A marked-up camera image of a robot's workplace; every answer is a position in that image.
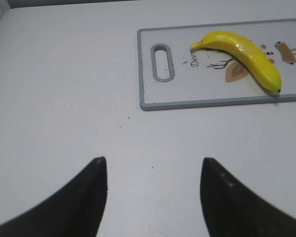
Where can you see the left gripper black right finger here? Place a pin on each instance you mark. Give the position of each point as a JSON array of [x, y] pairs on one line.
[[230, 209]]

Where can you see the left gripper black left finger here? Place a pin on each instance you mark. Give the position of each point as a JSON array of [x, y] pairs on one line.
[[75, 210]]

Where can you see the yellow plastic banana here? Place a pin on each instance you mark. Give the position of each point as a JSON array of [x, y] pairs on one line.
[[247, 53]]

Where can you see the white grey-rimmed cutting board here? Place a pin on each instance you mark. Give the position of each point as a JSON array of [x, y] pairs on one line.
[[173, 77]]

